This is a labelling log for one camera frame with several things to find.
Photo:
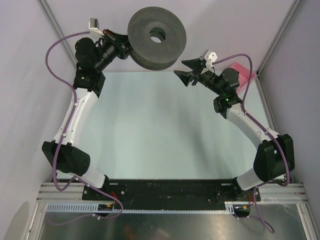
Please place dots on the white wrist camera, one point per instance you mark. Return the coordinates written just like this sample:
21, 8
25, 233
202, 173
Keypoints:
209, 58
93, 27

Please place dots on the aluminium frame post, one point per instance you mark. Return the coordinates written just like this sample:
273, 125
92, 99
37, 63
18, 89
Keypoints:
280, 34
57, 30

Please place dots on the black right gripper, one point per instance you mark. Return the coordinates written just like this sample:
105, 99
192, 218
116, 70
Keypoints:
195, 64

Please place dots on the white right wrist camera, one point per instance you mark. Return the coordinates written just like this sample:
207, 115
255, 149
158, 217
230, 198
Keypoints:
209, 58

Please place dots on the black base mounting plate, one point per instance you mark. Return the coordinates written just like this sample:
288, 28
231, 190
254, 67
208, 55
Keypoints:
144, 190

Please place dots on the aluminium frame post left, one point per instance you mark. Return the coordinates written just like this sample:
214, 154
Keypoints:
57, 30

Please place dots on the aluminium front rail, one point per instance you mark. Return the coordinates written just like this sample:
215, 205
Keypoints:
294, 193

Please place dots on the pink open box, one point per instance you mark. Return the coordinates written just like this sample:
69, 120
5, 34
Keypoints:
243, 78

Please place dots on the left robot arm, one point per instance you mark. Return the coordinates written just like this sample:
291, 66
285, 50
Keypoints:
93, 55

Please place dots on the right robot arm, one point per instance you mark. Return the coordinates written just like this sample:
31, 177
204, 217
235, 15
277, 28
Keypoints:
274, 152

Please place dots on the black cable spool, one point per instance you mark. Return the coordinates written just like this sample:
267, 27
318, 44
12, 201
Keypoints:
157, 37

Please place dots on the grey slotted cable duct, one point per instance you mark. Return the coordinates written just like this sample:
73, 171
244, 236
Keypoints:
65, 207

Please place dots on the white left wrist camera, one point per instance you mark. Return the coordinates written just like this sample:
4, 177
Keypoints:
93, 27

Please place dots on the aluminium frame post right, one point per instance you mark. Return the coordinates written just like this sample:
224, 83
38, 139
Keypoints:
280, 34

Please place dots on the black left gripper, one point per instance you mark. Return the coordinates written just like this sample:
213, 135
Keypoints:
121, 41

